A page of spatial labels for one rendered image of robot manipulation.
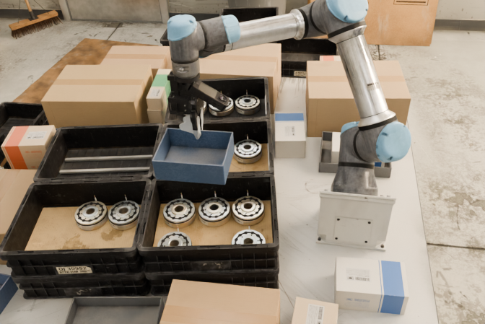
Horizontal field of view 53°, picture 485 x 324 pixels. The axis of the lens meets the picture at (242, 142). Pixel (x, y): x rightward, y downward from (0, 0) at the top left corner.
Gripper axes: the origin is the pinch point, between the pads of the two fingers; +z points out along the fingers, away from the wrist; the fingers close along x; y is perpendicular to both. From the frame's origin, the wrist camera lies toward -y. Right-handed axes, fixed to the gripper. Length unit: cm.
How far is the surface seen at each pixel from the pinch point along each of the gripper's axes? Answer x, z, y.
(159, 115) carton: -54, 29, 35
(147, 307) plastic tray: 29, 44, 12
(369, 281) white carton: 17, 35, -52
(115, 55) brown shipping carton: -91, 20, 69
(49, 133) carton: -20, 19, 65
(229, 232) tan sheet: 8.8, 30.1, -9.4
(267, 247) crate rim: 21.4, 21.3, -23.1
